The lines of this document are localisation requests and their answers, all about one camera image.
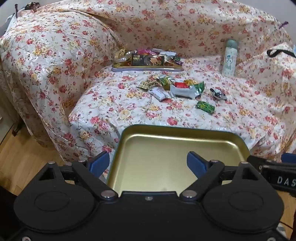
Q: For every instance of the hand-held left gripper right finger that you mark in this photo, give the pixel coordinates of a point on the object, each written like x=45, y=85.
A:
x=196, y=164

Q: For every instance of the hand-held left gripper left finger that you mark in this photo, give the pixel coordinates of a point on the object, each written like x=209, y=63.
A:
x=100, y=163

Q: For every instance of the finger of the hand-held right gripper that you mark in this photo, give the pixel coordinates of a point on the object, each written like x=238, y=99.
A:
x=253, y=163
x=289, y=157

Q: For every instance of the gold metal tray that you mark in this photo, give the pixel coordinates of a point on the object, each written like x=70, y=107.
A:
x=161, y=157

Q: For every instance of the black and white candy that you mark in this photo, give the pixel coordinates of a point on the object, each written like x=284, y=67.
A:
x=218, y=93

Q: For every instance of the green and white snack packet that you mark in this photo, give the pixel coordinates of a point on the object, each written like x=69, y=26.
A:
x=198, y=89

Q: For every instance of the white bar snack packet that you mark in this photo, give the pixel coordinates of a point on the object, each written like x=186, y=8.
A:
x=157, y=93

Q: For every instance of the gold twist candy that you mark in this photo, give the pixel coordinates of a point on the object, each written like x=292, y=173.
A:
x=190, y=81

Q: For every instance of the leopard print snack packet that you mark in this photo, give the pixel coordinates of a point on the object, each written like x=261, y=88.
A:
x=145, y=85

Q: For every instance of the green twist candy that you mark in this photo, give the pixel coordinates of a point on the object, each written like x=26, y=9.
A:
x=204, y=107

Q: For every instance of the floral covered sofa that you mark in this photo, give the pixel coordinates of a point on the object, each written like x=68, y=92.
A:
x=138, y=111

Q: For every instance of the red snack packet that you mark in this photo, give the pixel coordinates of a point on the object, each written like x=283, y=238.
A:
x=180, y=85

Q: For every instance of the lilac rimmed metal tray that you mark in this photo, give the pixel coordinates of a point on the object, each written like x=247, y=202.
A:
x=148, y=69

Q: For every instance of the white cartoon print bottle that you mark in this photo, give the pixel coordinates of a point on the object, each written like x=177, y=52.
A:
x=229, y=60

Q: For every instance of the pile of assorted snack packets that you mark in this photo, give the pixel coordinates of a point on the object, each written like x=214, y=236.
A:
x=138, y=59

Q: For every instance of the purple stick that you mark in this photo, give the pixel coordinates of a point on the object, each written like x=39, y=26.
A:
x=284, y=24

